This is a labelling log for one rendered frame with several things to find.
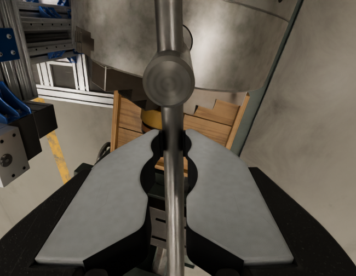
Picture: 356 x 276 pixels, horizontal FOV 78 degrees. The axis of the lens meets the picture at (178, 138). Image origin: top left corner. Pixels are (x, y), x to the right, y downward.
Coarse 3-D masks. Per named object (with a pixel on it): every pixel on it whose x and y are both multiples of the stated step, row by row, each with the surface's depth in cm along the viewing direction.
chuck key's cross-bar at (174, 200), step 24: (168, 0) 9; (168, 24) 9; (168, 48) 10; (168, 120) 12; (168, 144) 12; (168, 168) 13; (168, 192) 13; (168, 216) 14; (168, 240) 14; (168, 264) 15
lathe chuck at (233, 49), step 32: (96, 0) 23; (128, 0) 22; (192, 0) 21; (224, 0) 21; (96, 32) 25; (128, 32) 23; (192, 32) 22; (224, 32) 23; (256, 32) 24; (128, 64) 24; (192, 64) 24; (224, 64) 24; (256, 64) 27
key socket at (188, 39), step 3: (183, 27) 22; (186, 27) 22; (183, 30) 22; (186, 30) 22; (183, 33) 22; (186, 33) 22; (189, 33) 22; (183, 36) 22; (186, 36) 22; (189, 36) 22; (186, 39) 22; (189, 39) 22; (186, 42) 23; (189, 42) 23; (189, 45) 23; (189, 48) 23
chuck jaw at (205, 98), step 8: (192, 96) 38; (200, 96) 38; (208, 96) 38; (216, 96) 37; (224, 96) 37; (232, 96) 36; (240, 96) 36; (184, 104) 39; (192, 104) 39; (200, 104) 38; (208, 104) 38; (240, 104) 37; (184, 112) 40; (192, 112) 40
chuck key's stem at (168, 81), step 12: (156, 60) 9; (168, 60) 9; (180, 60) 9; (144, 72) 9; (156, 72) 9; (168, 72) 9; (180, 72) 9; (192, 72) 9; (144, 84) 9; (156, 84) 9; (168, 84) 9; (180, 84) 9; (192, 84) 9; (156, 96) 9; (168, 96) 9; (180, 96) 9
